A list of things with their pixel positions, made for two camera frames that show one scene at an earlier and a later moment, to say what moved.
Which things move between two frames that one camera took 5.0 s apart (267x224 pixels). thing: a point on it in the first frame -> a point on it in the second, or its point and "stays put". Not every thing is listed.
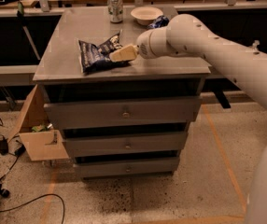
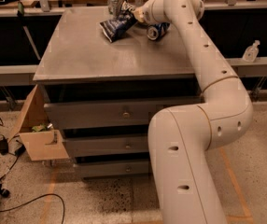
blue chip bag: [96, 58] -> [123, 21]
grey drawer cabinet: [122, 119] stays put
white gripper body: [144, 47] -> [147, 12]
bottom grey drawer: [126, 167] stays put
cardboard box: [35, 129] stays put
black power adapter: [4, 147] stays put
